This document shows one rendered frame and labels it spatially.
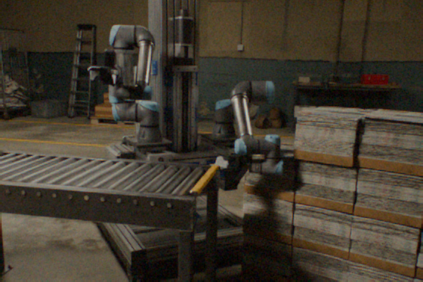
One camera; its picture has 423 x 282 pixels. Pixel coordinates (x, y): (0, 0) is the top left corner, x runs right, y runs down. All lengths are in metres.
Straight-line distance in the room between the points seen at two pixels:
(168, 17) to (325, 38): 6.29
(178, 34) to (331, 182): 1.25
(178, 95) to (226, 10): 6.38
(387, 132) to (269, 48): 6.91
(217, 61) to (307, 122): 6.92
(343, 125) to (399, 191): 0.38
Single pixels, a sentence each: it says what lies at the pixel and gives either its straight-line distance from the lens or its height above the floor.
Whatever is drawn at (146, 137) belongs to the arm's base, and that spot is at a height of 0.85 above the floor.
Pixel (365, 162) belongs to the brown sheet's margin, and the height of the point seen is 0.86.
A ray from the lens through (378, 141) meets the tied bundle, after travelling 2.10.
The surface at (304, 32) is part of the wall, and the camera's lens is 8.85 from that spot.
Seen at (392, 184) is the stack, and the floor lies 0.78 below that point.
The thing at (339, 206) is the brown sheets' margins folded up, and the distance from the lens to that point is 2.20.
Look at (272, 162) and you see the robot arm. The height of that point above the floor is 0.82.
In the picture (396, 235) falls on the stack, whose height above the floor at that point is 0.55.
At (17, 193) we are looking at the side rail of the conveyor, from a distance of 1.90.
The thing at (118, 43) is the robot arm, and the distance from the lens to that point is 2.57.
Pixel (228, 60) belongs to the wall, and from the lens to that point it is 8.95.
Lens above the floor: 1.31
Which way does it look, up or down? 13 degrees down
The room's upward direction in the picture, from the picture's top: 2 degrees clockwise
